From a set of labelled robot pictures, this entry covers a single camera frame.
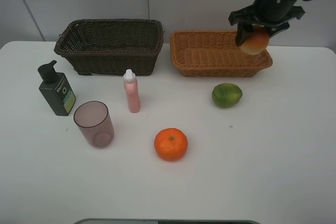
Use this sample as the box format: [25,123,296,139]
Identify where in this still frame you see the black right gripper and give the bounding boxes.
[228,0,312,47]

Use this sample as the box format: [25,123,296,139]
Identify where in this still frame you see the green lime fruit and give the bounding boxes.
[212,83,243,108]

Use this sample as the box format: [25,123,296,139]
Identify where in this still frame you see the pink spray bottle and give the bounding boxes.
[123,69,141,113]

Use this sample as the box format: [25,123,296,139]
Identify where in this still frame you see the orange tangerine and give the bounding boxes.
[154,128,188,162]

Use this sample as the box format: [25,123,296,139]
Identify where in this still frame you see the dark green pump bottle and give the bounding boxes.
[38,60,76,116]

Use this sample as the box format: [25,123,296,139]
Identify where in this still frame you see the light brown wicker basket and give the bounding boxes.
[170,30,273,78]

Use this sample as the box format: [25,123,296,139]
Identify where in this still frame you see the dark brown wicker basket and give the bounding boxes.
[54,19,164,76]

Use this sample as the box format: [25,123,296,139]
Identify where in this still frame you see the translucent pink plastic cup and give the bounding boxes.
[73,101,114,148]

